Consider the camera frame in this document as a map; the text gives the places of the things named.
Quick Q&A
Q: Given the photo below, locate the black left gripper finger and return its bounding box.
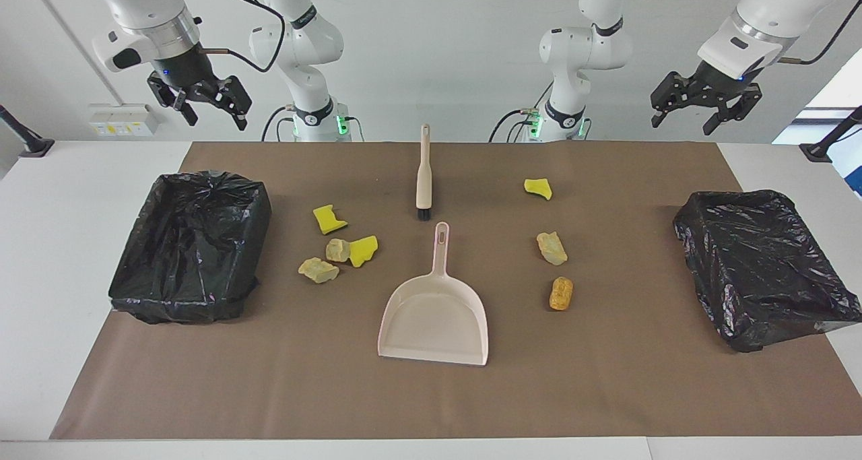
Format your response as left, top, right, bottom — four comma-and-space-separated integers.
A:
649, 71, 702, 129
702, 81, 764, 137

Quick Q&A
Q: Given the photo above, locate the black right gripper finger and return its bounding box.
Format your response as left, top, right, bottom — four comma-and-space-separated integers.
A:
201, 75, 254, 133
148, 76, 200, 127

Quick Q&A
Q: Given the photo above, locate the notched yellow sponge piece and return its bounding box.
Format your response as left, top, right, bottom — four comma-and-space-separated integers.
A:
312, 205, 349, 235

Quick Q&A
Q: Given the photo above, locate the long beige sponge chunk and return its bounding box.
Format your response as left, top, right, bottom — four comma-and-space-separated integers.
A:
298, 258, 340, 284

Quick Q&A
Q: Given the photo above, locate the beige hand brush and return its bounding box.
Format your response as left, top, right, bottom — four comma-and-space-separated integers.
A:
416, 124, 433, 221

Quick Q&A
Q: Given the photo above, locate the orange-brown sponge lump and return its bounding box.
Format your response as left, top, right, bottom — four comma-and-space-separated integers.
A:
549, 277, 574, 311

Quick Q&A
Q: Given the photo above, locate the pale pink dustpan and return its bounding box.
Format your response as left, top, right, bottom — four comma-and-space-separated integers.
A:
377, 222, 490, 366

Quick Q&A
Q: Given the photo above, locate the bin with black bag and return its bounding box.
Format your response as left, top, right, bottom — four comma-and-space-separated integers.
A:
673, 189, 862, 353
108, 170, 273, 325

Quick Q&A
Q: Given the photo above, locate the blue panel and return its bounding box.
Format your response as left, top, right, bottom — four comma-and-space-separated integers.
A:
832, 147, 862, 198

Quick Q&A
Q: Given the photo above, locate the brown table mat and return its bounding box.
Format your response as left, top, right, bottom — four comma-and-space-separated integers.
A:
49, 141, 862, 440

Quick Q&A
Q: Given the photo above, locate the black base cable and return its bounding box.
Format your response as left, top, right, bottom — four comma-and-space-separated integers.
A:
490, 106, 543, 142
261, 106, 297, 142

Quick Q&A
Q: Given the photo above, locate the white wall socket box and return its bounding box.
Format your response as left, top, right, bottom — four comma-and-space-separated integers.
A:
89, 104, 159, 137

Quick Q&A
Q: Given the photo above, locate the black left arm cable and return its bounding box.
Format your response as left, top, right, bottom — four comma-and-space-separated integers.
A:
626, 0, 862, 65

